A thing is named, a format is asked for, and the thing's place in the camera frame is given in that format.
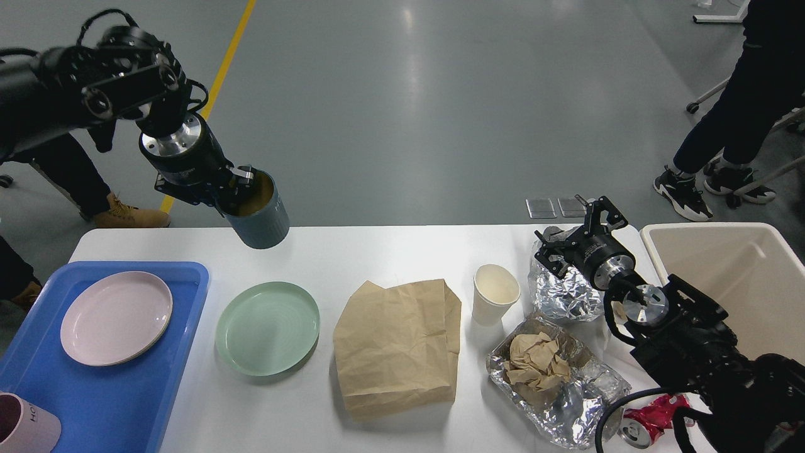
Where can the person in black sneakers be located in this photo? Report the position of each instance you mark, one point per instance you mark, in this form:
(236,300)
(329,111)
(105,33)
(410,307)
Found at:
(748,100)

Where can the brown paper bag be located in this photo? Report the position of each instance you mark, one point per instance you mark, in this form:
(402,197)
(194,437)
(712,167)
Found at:
(397,348)

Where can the beige plastic bin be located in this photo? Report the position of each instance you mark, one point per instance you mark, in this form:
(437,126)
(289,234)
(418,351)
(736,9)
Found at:
(749,269)

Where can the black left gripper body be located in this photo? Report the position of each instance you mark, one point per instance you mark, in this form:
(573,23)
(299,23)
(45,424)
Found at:
(190,162)

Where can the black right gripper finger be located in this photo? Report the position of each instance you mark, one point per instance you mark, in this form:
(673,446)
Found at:
(602,217)
(557,250)

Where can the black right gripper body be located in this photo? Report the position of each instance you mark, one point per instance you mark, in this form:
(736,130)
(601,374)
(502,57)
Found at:
(601,260)

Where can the dark teal mug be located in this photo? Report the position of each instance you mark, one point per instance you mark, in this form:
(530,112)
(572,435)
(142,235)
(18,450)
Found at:
(264,222)

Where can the clear floor plate right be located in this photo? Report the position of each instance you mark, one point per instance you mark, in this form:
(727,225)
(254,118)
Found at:
(572,207)

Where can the crumpled brown paper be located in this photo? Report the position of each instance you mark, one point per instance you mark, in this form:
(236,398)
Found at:
(535,369)

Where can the green plate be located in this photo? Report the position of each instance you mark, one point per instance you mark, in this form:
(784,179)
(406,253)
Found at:
(268,329)

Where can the pink mug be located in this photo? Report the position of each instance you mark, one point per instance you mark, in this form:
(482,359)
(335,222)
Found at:
(26,427)

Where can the blue plastic tray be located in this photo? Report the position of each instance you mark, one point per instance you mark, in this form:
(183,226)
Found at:
(120,408)

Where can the aluminium foil tray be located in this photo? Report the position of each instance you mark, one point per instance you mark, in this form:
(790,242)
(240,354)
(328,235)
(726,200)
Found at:
(567,414)

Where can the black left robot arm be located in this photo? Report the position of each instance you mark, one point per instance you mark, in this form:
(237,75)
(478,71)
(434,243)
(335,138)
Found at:
(129,75)

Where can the pink plate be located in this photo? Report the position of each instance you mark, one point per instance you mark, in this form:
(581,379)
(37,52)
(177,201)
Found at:
(116,319)

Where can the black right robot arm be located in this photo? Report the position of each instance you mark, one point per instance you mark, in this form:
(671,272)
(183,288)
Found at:
(679,337)

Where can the crushed red can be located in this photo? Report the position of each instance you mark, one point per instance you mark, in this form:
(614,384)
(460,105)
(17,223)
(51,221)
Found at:
(642,427)

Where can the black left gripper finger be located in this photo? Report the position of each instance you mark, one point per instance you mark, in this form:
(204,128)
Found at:
(227,202)
(242,177)

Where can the person in tan boots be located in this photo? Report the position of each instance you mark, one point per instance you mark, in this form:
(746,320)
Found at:
(64,161)

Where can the white paper cup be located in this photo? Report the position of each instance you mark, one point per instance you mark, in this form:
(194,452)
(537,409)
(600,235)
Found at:
(495,291)

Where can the crumpled foil ball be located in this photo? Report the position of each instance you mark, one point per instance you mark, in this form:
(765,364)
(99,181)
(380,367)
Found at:
(569,299)

